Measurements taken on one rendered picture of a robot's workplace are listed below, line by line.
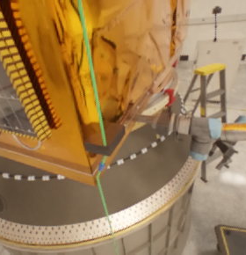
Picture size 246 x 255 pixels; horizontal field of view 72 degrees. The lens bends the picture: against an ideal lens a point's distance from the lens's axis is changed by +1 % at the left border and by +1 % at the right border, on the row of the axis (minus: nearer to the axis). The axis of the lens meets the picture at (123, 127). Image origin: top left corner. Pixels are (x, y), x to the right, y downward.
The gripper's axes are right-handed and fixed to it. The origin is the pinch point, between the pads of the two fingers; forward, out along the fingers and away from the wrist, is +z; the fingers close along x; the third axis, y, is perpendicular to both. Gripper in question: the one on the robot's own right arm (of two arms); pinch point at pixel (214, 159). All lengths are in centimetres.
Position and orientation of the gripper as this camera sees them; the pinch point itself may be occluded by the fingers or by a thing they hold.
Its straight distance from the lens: 124.1
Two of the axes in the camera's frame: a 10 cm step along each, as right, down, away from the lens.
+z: -3.2, 8.3, 4.5
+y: 9.4, 3.2, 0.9
